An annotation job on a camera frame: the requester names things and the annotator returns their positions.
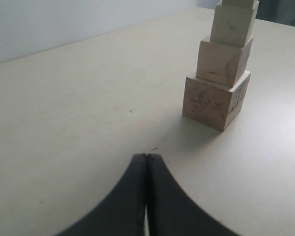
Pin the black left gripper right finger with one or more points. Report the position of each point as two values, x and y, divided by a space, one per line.
170 211

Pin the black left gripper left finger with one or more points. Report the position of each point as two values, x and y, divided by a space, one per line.
122 211

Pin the smallest wooden cube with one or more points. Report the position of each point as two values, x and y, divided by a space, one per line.
239 3

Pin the second largest wooden cube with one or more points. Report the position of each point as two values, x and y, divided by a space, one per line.
222 63

